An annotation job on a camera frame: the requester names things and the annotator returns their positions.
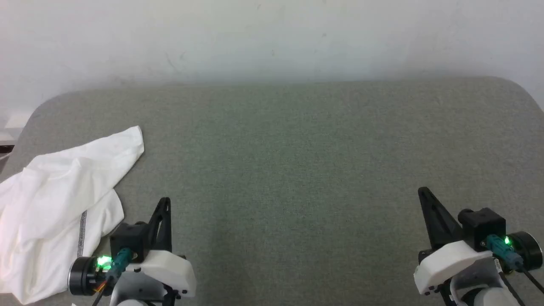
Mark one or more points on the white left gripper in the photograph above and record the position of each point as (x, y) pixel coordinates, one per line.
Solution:
(168, 270)

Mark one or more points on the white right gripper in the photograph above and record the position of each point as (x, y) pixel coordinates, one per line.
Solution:
(446, 263)

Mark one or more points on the white t-shirt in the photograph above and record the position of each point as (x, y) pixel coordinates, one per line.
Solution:
(55, 199)

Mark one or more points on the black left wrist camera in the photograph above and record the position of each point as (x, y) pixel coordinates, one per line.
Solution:
(127, 240)

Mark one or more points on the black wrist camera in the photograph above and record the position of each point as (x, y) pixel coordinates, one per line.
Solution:
(127, 240)
(482, 225)

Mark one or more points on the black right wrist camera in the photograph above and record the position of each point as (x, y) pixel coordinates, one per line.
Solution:
(482, 225)

